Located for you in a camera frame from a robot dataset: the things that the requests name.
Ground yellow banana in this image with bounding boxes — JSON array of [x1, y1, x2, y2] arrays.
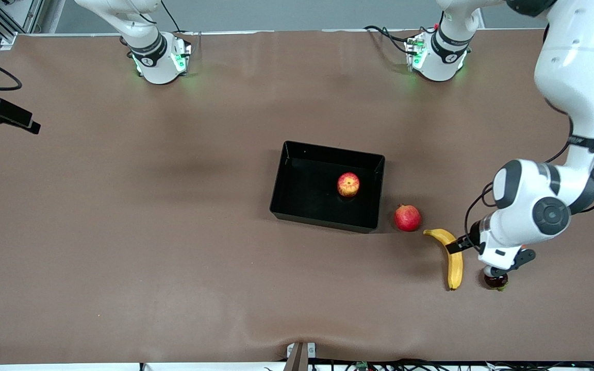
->
[[423, 228, 464, 291]]

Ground red yellow apple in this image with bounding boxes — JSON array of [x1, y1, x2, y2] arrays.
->
[[337, 173, 360, 198]]

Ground black rectangular plastic box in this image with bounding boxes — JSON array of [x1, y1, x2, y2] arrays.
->
[[269, 140, 386, 234]]

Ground red pomegranate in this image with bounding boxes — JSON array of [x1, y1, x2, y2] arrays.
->
[[393, 204, 422, 232]]

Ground brown table cover mat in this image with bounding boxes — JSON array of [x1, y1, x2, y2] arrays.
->
[[0, 28, 594, 364]]

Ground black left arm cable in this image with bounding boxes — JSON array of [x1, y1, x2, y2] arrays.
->
[[464, 98, 575, 240]]

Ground black cable at right base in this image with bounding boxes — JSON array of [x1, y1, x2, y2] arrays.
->
[[160, 0, 182, 32]]

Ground metal table edge bracket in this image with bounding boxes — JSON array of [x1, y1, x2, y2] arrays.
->
[[283, 342, 317, 371]]

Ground black cables at left base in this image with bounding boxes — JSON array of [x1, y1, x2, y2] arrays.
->
[[363, 25, 416, 55]]

